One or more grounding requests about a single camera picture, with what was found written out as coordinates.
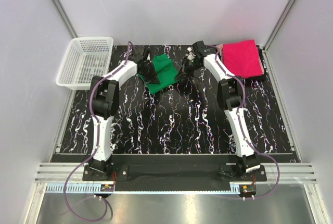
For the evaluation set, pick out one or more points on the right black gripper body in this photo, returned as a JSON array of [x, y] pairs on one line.
[[189, 66]]

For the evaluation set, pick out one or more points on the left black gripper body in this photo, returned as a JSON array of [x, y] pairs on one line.
[[148, 68]]

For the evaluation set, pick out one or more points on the green t shirt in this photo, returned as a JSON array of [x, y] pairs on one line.
[[166, 72]]

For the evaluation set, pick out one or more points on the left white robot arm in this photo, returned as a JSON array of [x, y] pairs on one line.
[[104, 102]]

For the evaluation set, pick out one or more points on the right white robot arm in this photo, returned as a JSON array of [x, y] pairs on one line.
[[230, 99]]

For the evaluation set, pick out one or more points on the folded peach t shirt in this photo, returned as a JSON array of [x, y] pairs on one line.
[[220, 50]]

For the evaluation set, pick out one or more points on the folded pink t shirt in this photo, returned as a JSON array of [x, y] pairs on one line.
[[242, 59]]

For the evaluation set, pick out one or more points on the white plastic basket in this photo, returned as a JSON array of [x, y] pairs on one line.
[[85, 57]]

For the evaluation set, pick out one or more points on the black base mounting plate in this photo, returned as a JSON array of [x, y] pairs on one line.
[[173, 173]]

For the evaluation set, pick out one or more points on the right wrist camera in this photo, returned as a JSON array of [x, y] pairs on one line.
[[196, 51]]

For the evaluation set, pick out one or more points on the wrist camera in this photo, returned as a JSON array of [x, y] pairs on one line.
[[196, 51], [140, 53]]

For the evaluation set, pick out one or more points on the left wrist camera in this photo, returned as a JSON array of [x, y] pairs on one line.
[[140, 53]]

